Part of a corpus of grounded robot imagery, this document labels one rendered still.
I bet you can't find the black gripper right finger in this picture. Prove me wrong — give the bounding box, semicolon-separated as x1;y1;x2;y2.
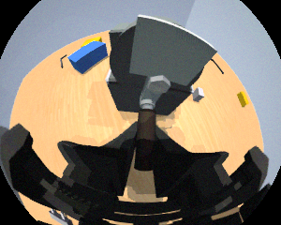
153;127;229;198

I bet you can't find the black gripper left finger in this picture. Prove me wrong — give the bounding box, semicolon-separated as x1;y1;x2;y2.
57;121;138;196

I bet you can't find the blue rectangular block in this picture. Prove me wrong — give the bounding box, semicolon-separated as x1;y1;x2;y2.
68;40;108;74

